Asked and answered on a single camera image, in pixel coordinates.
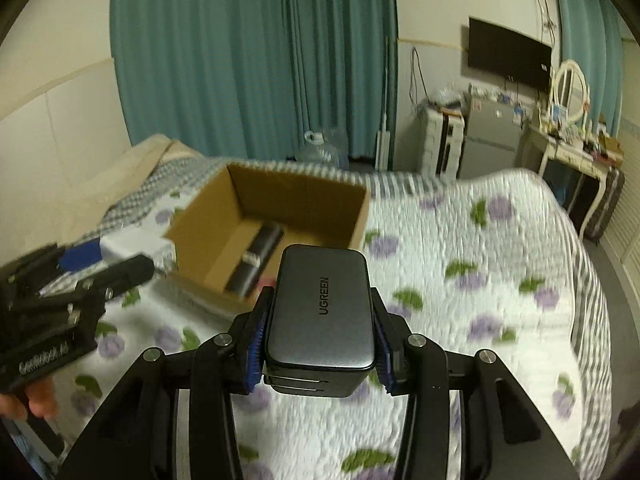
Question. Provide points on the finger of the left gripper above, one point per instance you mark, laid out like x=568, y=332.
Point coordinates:
x=102, y=286
x=24, y=277

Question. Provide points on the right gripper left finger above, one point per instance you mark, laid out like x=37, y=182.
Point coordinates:
x=133, y=433

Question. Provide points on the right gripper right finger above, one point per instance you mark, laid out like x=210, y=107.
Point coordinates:
x=503, y=435

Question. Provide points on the black cylindrical device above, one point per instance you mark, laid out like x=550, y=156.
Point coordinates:
x=253, y=260

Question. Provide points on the grey UGREEN charger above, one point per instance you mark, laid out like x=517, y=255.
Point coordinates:
x=320, y=334

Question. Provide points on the person's left hand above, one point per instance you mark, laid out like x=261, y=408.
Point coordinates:
x=40, y=401

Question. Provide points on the brown cardboard box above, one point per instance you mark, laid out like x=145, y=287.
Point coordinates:
x=235, y=230

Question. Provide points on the grey checkered bedsheet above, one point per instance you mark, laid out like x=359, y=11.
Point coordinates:
x=174, y=184

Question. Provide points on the beige pillow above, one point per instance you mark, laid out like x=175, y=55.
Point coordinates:
x=84, y=205

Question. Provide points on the clear water jug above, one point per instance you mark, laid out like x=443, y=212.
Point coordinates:
x=326, y=147

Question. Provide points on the green curtain left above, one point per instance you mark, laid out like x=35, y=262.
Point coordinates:
x=248, y=78

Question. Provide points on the green curtain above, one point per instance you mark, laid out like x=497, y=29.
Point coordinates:
x=248, y=78
x=590, y=36

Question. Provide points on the white dressing table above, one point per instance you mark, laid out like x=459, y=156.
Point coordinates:
x=586, y=188

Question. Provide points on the white suitcase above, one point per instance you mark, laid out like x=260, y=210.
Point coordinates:
x=442, y=139

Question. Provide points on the silver mini fridge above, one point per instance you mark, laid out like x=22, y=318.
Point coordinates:
x=493, y=138

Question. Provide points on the white oval vanity mirror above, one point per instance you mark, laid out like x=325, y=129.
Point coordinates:
x=570, y=94

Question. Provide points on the green curtain right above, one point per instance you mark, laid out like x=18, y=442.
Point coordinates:
x=590, y=36

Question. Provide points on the black wall television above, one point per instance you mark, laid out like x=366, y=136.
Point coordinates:
x=509, y=54

